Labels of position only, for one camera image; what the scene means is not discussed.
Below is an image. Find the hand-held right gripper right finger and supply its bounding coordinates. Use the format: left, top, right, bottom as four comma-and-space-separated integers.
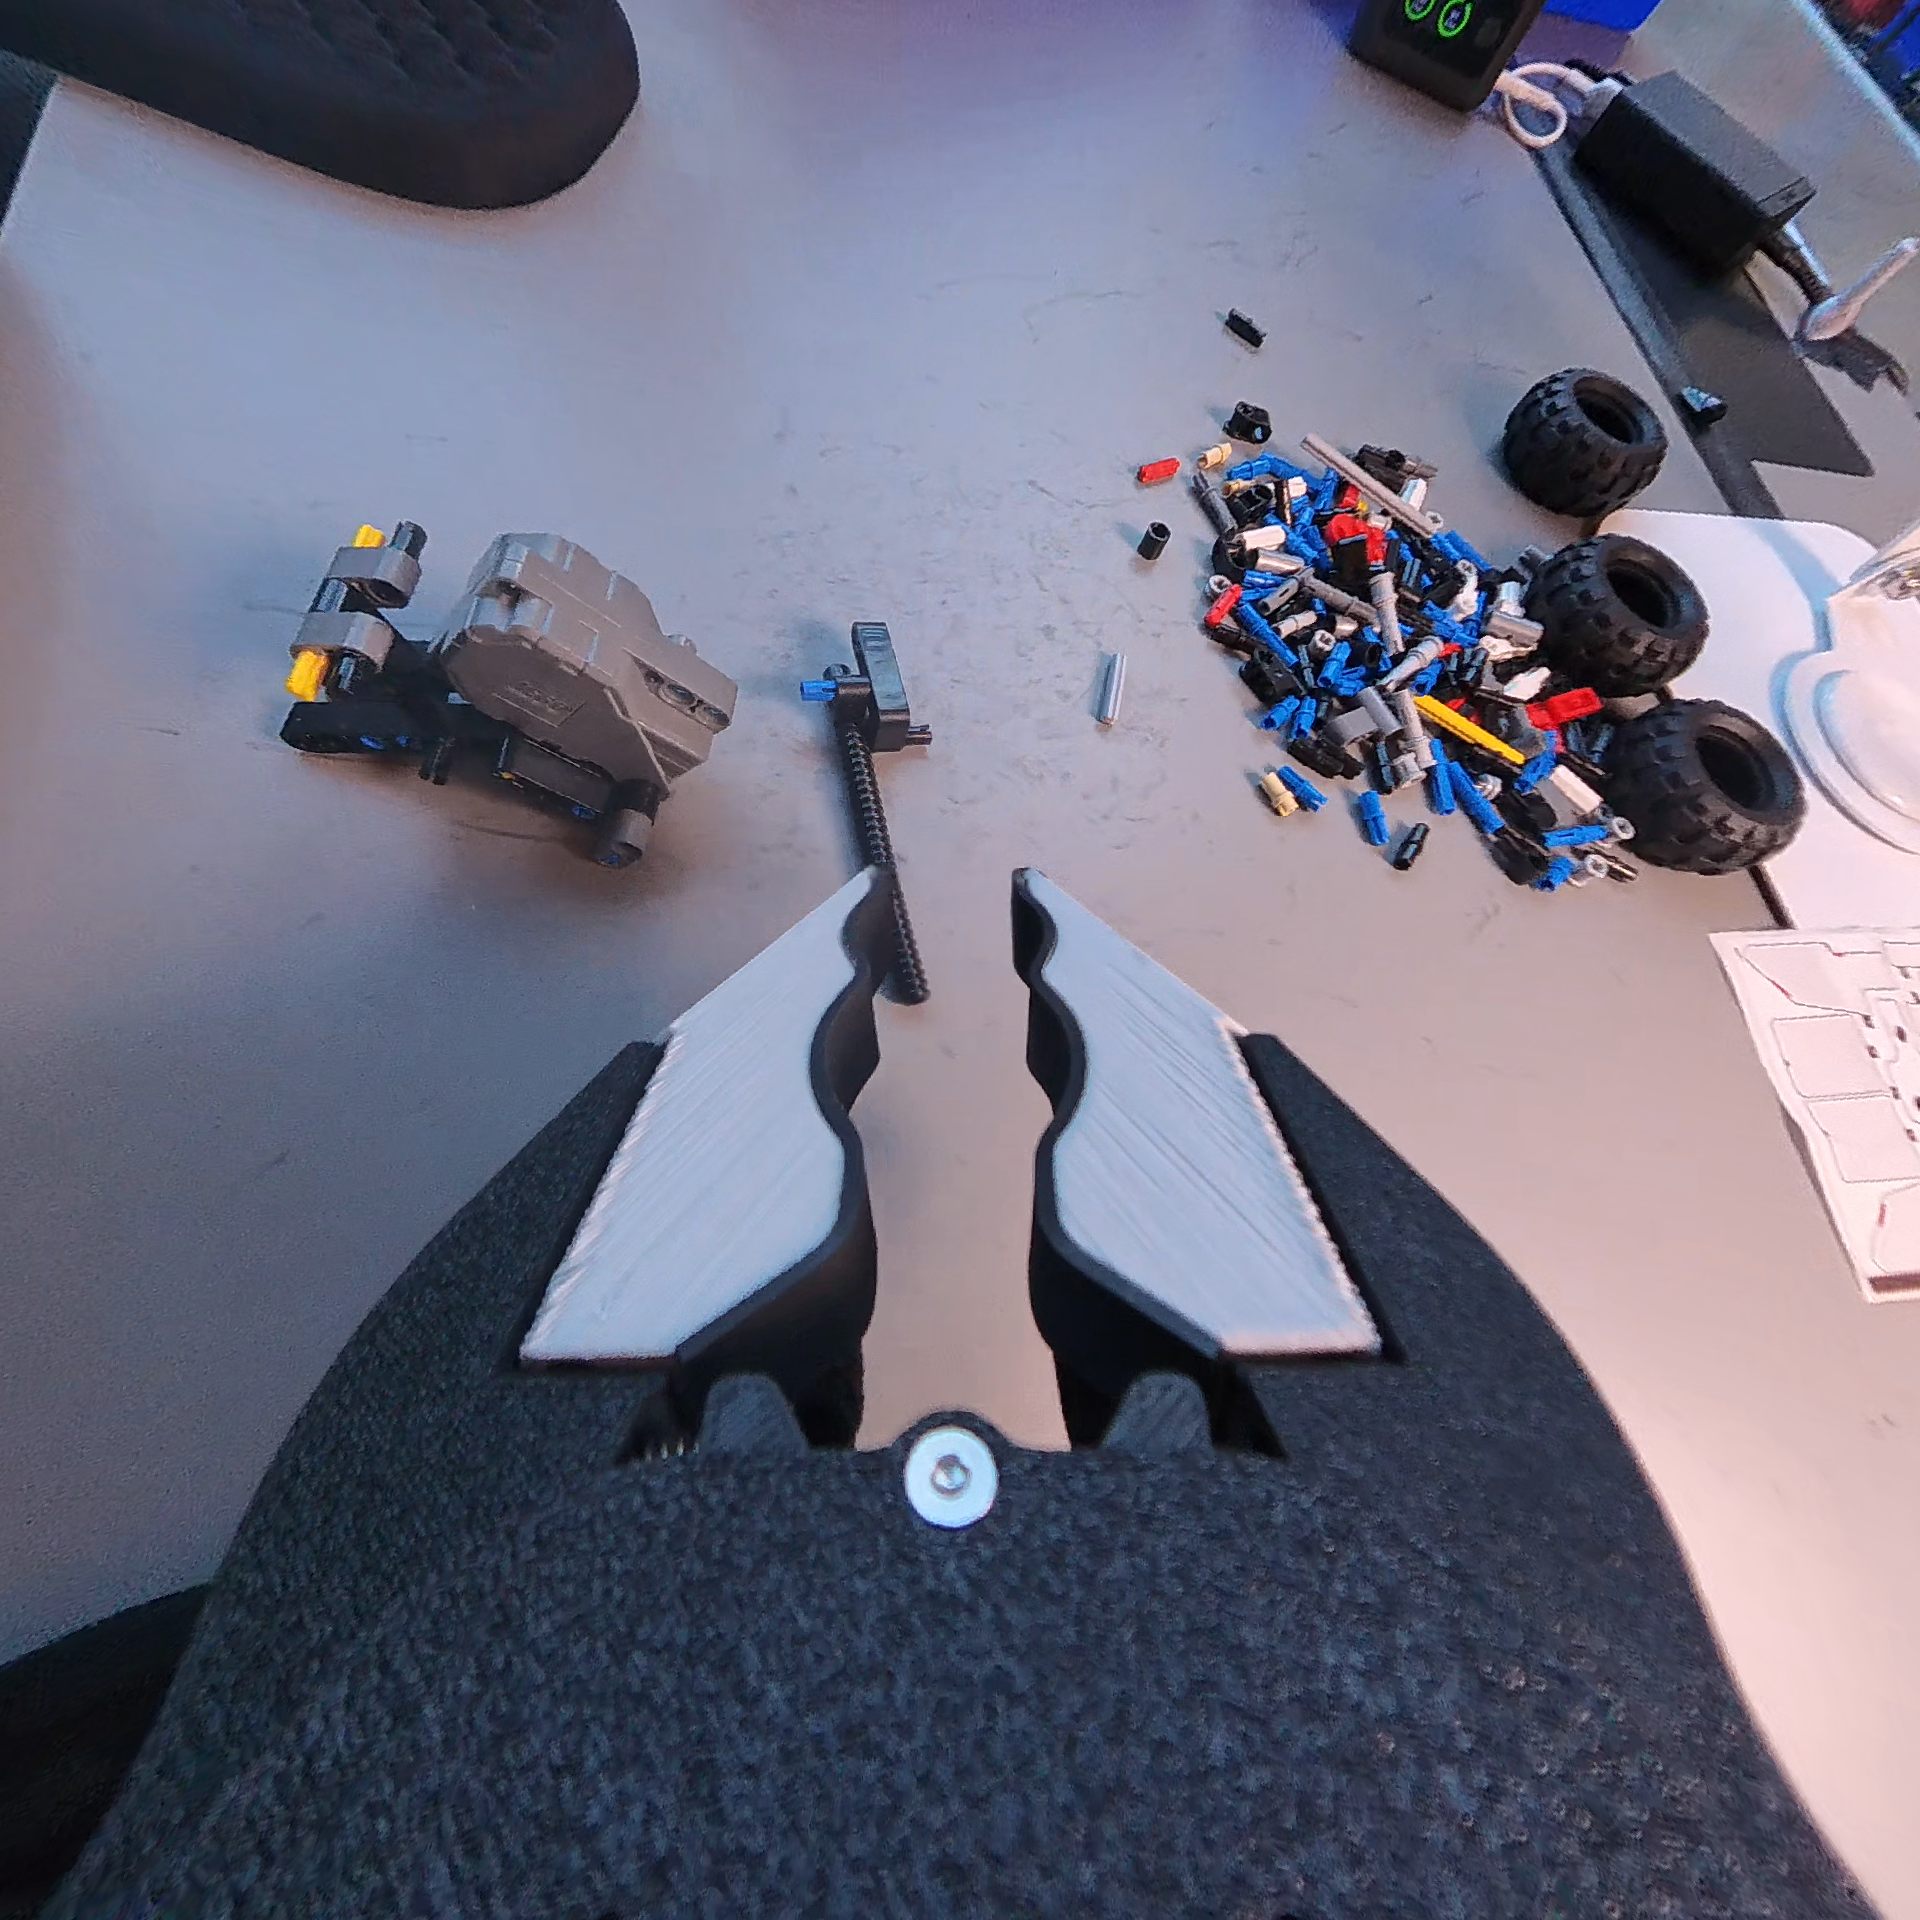
1007, 865, 1382, 1437

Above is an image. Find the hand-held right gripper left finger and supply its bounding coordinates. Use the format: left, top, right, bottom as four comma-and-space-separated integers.
524, 865, 907, 1437

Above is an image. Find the black toothed rod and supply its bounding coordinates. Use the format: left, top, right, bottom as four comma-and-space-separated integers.
800, 621, 934, 1003

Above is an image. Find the grey motor block assembly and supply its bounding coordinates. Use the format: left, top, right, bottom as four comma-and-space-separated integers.
283, 525, 741, 869

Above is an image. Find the pile of small building bricks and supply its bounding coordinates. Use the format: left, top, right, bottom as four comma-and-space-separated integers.
1135, 303, 1637, 896

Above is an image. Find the grey desk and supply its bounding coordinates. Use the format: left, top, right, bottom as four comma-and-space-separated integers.
0, 0, 1920, 1920

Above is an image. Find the clear sticker sheet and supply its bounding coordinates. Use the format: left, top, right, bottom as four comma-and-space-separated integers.
1711, 927, 1920, 1298

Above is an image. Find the black toy tyre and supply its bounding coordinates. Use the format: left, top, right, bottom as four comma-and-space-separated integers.
1531, 536, 1710, 698
1504, 370, 1667, 520
1606, 699, 1806, 875

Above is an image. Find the white book stand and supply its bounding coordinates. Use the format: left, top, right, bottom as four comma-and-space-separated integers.
1599, 506, 1920, 934

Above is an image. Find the black power adapter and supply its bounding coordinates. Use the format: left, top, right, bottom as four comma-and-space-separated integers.
1581, 73, 1820, 272

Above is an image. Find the black device with green display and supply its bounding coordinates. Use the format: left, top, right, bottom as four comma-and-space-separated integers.
1342, 0, 1549, 118

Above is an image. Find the white cable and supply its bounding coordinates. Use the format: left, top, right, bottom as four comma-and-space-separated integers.
1492, 63, 1592, 153

